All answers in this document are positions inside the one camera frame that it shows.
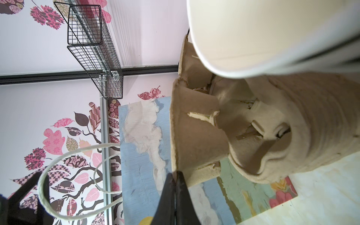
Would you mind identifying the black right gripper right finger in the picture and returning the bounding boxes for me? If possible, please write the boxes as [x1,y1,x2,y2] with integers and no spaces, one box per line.
[176,171,201,225]

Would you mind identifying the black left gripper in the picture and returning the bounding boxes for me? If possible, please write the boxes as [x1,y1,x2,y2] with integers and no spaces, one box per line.
[1,172,53,225]

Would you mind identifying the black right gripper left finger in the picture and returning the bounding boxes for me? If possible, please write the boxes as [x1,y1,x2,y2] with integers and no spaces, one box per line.
[151,173,175,225]

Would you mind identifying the single cardboard cup carrier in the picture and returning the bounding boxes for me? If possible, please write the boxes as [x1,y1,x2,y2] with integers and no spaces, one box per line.
[170,35,229,187]

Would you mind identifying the white paper takeout bag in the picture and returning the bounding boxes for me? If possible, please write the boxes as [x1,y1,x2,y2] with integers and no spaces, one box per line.
[33,97,297,225]

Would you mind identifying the stacked paper cups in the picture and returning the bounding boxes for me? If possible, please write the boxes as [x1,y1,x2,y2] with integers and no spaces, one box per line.
[187,1,360,79]

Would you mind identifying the aluminium rail back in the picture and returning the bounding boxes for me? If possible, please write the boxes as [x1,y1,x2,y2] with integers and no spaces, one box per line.
[100,97,113,225]

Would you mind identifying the black wire basket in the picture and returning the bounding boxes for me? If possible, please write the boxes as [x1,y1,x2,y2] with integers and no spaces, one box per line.
[54,1,123,99]

